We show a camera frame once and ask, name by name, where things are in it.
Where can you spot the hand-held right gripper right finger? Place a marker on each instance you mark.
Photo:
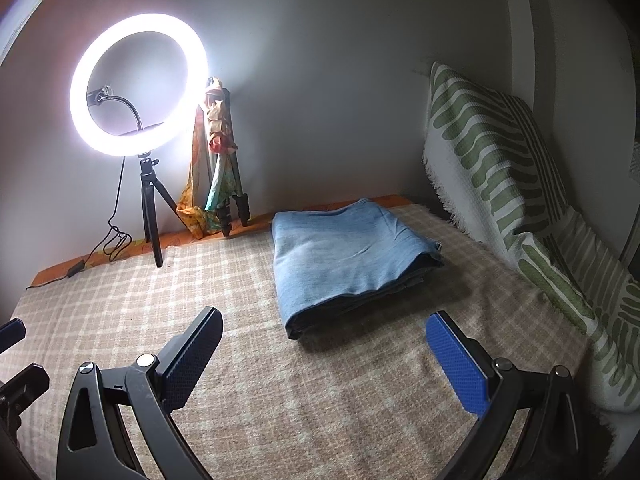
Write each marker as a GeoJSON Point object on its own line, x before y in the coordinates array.
{"type": "Point", "coordinates": [462, 365]}

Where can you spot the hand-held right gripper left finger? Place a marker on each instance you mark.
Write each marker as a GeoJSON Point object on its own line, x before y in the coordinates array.
{"type": "Point", "coordinates": [189, 362]}

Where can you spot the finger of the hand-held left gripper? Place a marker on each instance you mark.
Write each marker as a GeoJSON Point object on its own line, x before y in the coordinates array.
{"type": "Point", "coordinates": [10, 334]}
{"type": "Point", "coordinates": [25, 387]}

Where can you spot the blue denim pants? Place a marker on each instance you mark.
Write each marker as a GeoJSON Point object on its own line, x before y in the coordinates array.
{"type": "Point", "coordinates": [345, 255]}

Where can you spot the orange patterned bed sheet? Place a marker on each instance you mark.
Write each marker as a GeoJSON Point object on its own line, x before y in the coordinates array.
{"type": "Point", "coordinates": [54, 273]}

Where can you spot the beige plaid blanket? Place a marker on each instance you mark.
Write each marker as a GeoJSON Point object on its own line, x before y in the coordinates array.
{"type": "Point", "coordinates": [300, 390]}

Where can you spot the green patterned white pillow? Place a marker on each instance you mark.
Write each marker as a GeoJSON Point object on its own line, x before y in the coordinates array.
{"type": "Point", "coordinates": [595, 305]}
{"type": "Point", "coordinates": [480, 160]}

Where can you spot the small black tripod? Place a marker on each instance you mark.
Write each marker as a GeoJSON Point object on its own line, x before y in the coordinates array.
{"type": "Point", "coordinates": [148, 200]}

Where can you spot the colourful patterned scarf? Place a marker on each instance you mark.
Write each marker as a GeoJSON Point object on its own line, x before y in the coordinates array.
{"type": "Point", "coordinates": [220, 130]}

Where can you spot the black gooseneck phone holder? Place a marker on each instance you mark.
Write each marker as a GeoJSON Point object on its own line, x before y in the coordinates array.
{"type": "Point", "coordinates": [128, 103]}

